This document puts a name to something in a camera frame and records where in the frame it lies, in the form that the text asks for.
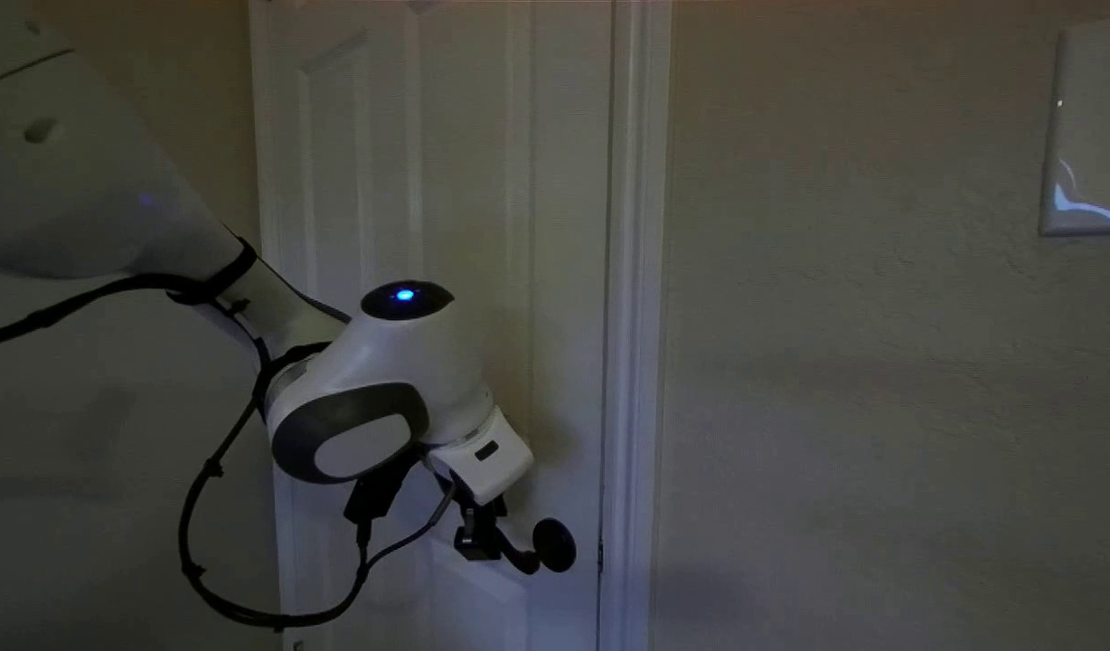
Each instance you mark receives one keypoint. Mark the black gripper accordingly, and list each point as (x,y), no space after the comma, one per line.
(479,520)

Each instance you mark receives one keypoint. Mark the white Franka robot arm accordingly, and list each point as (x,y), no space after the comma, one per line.
(374,385)

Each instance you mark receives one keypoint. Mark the white panelled door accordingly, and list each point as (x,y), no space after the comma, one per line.
(503,182)

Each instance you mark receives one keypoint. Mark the white door frame trim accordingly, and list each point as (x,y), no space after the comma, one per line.
(633,303)

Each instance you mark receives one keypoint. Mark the white light switch plate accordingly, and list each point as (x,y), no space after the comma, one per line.
(1090,130)

